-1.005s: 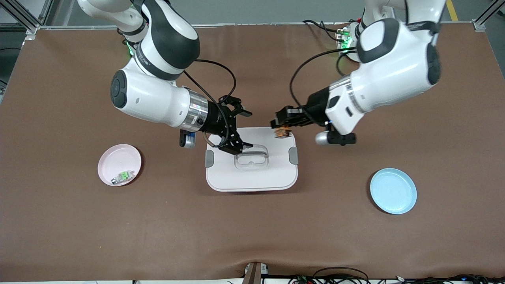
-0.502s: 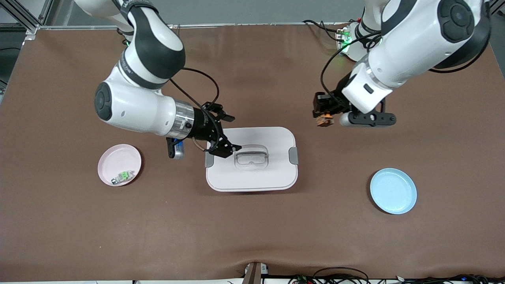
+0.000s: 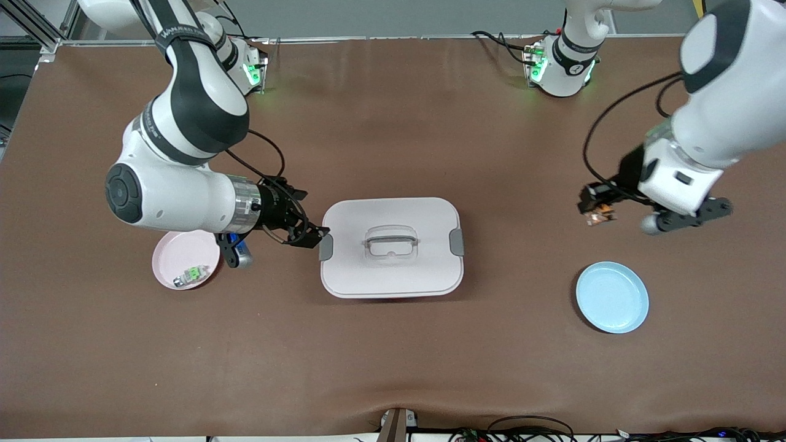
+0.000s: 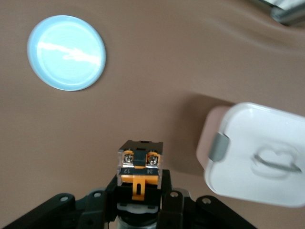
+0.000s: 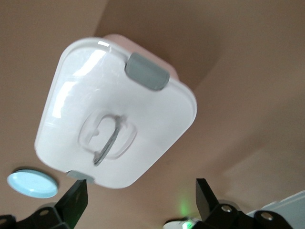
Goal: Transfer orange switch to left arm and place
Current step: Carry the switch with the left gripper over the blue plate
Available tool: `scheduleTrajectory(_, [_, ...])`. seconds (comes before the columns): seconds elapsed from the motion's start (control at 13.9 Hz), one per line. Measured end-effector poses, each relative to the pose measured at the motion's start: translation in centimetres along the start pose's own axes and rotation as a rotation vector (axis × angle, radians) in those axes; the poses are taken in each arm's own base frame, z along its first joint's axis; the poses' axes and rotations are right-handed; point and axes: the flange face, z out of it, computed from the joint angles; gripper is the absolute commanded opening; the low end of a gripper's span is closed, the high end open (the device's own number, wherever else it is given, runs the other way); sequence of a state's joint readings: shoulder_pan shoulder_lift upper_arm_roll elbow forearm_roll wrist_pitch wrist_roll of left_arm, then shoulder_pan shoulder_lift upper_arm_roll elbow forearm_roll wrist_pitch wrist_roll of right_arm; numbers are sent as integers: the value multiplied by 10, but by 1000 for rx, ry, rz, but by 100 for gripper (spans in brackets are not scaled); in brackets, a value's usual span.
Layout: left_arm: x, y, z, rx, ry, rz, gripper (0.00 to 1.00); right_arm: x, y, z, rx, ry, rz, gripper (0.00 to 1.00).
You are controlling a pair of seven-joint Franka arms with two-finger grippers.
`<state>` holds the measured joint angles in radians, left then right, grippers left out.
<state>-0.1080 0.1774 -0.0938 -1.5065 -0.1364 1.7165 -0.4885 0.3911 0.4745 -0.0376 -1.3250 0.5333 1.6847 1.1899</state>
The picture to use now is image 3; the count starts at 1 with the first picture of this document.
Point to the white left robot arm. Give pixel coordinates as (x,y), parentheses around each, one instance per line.
(718,123)

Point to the light blue round plate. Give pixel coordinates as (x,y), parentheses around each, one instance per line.
(612,298)

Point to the orange black switch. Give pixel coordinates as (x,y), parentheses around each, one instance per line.
(600,216)

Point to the aluminium frame profile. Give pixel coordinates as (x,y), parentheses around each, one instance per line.
(46,40)

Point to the white lidded box grey clips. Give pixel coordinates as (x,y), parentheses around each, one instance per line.
(393,270)

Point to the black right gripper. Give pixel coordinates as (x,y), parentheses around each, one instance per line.
(274,207)

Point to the brown table mat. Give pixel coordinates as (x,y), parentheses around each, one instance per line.
(393,356)

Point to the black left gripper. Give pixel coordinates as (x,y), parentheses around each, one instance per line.
(629,170)

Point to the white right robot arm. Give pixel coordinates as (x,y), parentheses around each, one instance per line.
(178,196)

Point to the pink round plate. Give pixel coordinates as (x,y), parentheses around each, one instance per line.
(184,258)

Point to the brown post with bracket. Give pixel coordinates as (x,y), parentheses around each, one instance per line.
(393,426)

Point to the green switch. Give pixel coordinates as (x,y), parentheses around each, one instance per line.
(191,275)

